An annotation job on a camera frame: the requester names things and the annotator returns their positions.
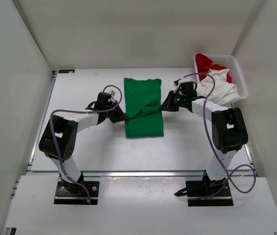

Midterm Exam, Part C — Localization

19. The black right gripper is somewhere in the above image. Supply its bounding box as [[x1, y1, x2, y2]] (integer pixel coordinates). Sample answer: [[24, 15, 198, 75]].
[[160, 91, 188, 113]]

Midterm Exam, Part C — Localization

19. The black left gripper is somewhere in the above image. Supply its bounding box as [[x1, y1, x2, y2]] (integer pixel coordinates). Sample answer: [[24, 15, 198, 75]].
[[104, 100, 128, 123]]

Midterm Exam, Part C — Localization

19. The green t-shirt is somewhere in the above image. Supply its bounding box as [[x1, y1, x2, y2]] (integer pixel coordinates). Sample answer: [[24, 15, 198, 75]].
[[124, 78, 164, 139]]

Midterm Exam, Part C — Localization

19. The white t-shirt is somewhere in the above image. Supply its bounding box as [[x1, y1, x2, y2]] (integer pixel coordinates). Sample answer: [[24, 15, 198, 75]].
[[197, 69, 240, 106]]

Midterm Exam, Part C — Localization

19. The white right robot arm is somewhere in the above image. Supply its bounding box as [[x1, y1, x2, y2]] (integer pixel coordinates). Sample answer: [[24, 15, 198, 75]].
[[159, 81, 248, 196]]

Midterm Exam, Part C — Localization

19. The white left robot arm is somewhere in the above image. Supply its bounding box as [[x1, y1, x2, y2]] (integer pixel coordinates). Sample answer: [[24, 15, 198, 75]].
[[39, 91, 128, 196]]

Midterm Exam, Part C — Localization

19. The red t-shirt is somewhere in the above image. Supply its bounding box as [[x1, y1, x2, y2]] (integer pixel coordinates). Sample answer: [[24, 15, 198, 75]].
[[194, 53, 232, 83]]

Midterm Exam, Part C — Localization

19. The white plastic laundry basket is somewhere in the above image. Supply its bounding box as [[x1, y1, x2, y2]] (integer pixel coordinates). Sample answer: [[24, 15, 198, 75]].
[[205, 54, 248, 99]]

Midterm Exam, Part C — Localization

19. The dark table label sticker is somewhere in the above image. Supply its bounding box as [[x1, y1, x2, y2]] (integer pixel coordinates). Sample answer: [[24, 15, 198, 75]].
[[58, 70, 75, 73]]

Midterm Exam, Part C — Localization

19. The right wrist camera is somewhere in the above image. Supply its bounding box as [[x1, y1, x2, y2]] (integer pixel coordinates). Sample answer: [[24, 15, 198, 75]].
[[174, 78, 181, 93]]

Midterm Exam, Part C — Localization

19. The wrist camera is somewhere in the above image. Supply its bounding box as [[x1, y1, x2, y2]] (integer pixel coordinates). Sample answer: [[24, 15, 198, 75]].
[[104, 91, 116, 104], [174, 78, 181, 93]]

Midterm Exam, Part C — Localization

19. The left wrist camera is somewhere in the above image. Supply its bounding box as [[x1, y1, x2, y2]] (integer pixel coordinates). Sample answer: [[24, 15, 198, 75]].
[[104, 91, 116, 104]]

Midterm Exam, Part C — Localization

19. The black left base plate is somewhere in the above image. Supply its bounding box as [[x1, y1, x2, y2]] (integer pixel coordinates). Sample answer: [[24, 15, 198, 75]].
[[54, 178, 100, 206]]

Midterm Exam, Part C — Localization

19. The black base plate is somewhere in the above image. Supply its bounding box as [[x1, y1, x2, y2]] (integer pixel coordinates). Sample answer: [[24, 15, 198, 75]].
[[174, 181, 234, 207], [54, 178, 100, 206]]

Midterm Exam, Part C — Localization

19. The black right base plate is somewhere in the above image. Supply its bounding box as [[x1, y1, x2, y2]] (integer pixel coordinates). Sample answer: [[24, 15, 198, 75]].
[[174, 181, 234, 207]]

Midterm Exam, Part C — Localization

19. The aluminium rail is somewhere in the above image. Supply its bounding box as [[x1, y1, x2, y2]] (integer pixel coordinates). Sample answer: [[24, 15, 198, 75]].
[[79, 170, 254, 179]]

